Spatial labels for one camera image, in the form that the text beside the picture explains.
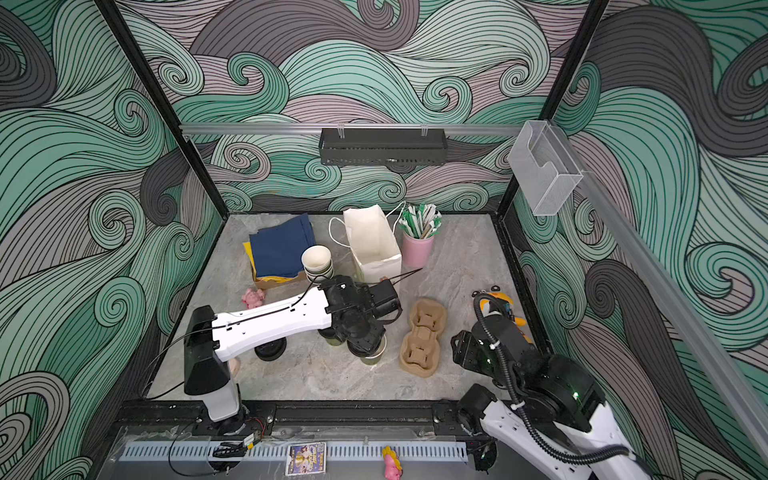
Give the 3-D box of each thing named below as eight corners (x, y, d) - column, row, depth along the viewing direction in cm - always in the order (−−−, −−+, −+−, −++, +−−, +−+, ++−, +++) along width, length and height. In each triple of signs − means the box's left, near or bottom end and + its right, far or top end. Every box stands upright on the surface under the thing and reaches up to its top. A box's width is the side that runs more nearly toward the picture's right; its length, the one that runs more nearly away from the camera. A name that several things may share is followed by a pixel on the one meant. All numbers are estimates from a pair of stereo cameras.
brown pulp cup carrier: (395, 371, 82) (396, 363, 77) (411, 304, 96) (413, 294, 90) (434, 383, 80) (438, 376, 75) (444, 313, 94) (448, 302, 88)
